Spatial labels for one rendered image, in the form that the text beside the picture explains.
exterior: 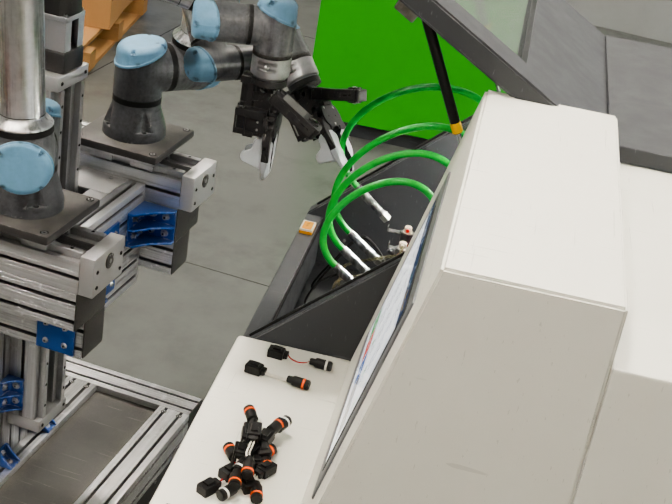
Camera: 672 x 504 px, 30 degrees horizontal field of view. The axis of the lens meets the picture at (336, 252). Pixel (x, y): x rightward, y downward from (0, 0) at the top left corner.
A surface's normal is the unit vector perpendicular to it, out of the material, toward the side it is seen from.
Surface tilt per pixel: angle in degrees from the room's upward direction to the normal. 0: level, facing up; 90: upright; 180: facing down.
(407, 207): 90
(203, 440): 0
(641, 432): 90
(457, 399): 90
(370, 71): 90
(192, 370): 0
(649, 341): 0
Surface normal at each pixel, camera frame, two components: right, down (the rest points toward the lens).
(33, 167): 0.11, 0.58
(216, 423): 0.15, -0.88
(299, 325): -0.18, 0.41
